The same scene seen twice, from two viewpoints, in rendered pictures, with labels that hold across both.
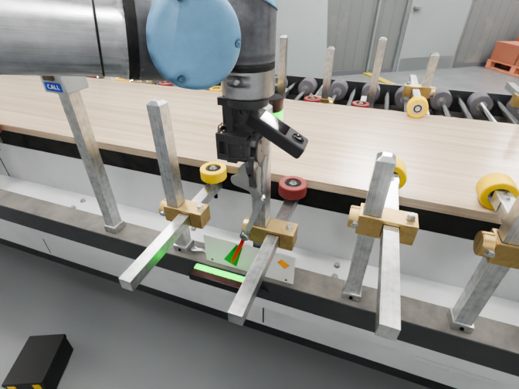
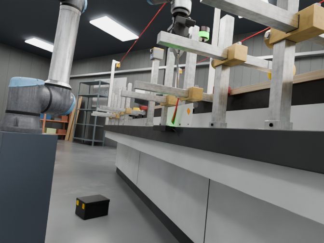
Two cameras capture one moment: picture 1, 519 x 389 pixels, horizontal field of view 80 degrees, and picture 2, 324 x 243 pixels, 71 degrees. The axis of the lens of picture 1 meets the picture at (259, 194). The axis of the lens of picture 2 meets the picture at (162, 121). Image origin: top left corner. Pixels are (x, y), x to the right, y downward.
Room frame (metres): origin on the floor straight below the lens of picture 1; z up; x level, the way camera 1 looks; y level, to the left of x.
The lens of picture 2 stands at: (-0.15, -0.70, 0.66)
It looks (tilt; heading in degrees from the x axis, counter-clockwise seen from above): 3 degrees up; 49
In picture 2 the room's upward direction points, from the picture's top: 6 degrees clockwise
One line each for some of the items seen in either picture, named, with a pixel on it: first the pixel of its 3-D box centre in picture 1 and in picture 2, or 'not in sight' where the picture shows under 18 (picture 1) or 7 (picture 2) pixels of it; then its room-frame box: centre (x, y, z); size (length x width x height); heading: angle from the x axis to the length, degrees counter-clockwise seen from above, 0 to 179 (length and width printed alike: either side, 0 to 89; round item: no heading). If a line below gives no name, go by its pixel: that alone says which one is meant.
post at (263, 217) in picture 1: (261, 201); (189, 76); (0.60, 0.00, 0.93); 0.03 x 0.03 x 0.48; 70
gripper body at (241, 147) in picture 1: (245, 128); (178, 26); (0.53, 0.03, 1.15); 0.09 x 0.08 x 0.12; 70
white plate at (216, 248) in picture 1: (247, 258); (178, 115); (0.59, 0.03, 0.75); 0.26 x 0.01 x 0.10; 70
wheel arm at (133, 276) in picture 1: (181, 223); (161, 100); (0.63, 0.21, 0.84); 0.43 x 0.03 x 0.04; 160
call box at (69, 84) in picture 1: (63, 76); (156, 55); (0.78, 0.48, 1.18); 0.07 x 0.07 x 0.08; 70
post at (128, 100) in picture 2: not in sight; (127, 107); (1.03, 1.17, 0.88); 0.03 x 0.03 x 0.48; 70
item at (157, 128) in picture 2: (228, 282); (165, 130); (0.57, 0.09, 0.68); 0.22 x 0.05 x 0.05; 70
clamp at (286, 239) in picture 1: (269, 231); (190, 95); (0.60, -0.03, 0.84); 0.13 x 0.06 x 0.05; 70
